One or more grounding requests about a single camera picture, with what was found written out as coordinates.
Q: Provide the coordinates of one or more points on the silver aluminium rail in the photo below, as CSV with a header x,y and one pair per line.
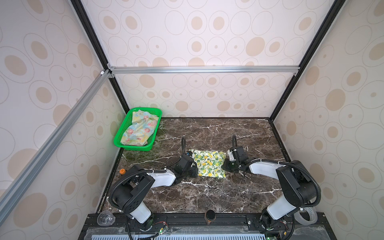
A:
x,y
29,173
201,70

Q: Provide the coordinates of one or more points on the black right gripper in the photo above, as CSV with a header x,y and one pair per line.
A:
x,y
225,166

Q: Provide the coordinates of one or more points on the black corner frame post left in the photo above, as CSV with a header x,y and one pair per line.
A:
x,y
94,40

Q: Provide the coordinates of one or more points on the floral pastel skirt in basket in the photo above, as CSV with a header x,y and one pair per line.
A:
x,y
142,127

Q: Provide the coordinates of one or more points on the lemon print green skirt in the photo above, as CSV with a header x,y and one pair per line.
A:
x,y
209,163

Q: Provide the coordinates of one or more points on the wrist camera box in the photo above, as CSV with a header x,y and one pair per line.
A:
x,y
185,163
237,154

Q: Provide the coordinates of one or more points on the black corner frame post right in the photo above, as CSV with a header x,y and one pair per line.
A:
x,y
324,28

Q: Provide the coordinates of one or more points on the silver aluminium rail back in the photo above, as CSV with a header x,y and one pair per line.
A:
x,y
201,70

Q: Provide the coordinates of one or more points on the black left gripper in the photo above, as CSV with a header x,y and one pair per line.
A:
x,y
194,169

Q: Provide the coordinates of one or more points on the black corner frame post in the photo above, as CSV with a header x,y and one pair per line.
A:
x,y
324,28
94,40

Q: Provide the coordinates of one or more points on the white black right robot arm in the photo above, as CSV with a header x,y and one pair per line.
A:
x,y
300,189

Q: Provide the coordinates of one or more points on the brown cylindrical knob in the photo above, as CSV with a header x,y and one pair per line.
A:
x,y
210,216

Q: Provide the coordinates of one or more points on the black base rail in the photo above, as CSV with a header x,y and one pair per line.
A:
x,y
177,222

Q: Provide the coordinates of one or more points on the clear plastic cup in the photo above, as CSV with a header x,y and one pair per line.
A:
x,y
105,219

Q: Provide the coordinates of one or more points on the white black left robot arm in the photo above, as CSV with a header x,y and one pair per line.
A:
x,y
128,192

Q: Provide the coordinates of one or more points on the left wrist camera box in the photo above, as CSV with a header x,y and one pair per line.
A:
x,y
185,163

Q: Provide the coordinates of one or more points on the green plastic basket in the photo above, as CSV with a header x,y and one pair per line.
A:
x,y
128,121

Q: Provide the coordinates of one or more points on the silver aluminium rail left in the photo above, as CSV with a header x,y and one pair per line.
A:
x,y
29,173

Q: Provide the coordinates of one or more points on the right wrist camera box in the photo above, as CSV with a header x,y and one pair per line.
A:
x,y
237,154

